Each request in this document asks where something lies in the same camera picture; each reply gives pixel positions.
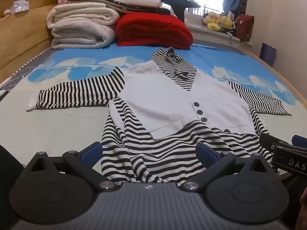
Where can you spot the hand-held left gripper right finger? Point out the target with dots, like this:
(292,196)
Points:
(206,154)

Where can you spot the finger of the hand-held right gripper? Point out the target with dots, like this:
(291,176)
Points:
(268,141)
(299,140)

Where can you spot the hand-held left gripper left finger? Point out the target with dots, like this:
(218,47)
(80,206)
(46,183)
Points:
(92,152)

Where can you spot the striped hooded sweater white vest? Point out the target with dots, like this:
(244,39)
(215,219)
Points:
(156,95)

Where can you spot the person's right hand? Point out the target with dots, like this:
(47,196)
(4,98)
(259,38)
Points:
(304,210)

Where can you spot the blue printed bed sheet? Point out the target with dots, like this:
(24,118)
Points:
(60,124)

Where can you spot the dark red cushion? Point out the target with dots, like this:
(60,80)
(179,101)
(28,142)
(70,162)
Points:
(245,26)

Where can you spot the white speckled folded quilt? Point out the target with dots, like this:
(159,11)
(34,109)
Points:
(81,34)

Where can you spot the white window sill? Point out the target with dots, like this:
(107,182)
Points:
(203,34)

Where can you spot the round-faced yellow plush toy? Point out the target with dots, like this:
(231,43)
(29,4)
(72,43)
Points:
(226,22)

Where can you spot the red folded blanket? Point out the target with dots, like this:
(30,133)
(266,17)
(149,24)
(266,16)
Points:
(153,31)

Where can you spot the wooden headboard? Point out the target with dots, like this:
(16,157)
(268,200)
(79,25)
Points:
(24,36)

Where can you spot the cream folded blanket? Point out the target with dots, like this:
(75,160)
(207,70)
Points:
(81,12)

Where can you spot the tissue pack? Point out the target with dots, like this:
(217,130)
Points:
(21,6)

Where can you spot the small pale object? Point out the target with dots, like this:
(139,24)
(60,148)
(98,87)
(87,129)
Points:
(7,12)

